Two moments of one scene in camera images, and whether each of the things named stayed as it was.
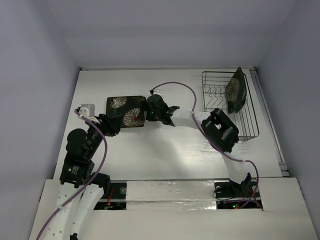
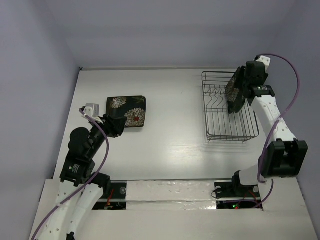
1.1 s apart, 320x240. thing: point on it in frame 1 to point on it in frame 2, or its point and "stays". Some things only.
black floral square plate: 133,109 stays
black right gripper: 148,110 to 244,85
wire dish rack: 214,84 stays
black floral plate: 236,91 stays
